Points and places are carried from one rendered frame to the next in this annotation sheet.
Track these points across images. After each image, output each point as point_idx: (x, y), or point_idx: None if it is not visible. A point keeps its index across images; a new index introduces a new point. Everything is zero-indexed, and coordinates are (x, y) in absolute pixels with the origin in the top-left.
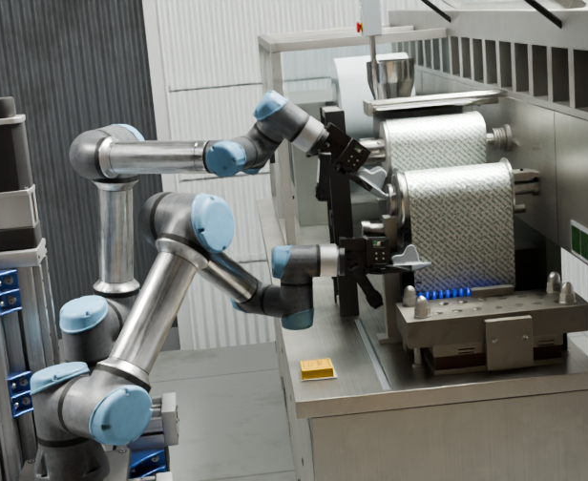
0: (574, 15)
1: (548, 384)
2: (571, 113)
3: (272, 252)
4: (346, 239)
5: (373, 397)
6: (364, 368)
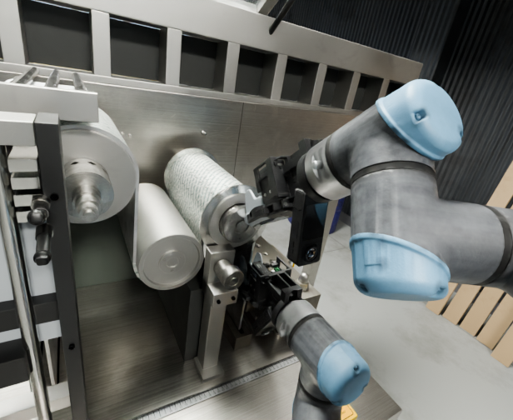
0: (299, 30)
1: None
2: (275, 103)
3: (366, 368)
4: (296, 283)
5: None
6: (298, 372)
